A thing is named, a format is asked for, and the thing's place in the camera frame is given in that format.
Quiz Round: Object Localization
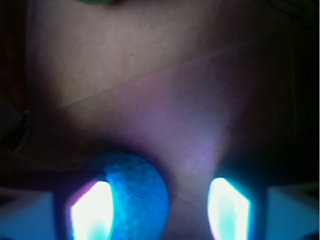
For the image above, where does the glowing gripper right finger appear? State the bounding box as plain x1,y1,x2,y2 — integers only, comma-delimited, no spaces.
206,176,270,240

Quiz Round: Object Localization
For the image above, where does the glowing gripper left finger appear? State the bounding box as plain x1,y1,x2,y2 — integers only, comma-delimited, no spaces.
52,178,116,240

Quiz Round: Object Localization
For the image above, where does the blue felt ball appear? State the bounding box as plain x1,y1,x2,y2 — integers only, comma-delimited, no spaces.
83,152,170,240

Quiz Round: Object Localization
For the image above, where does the brown paper bag tray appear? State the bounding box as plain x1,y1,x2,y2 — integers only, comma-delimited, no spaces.
0,0,320,240

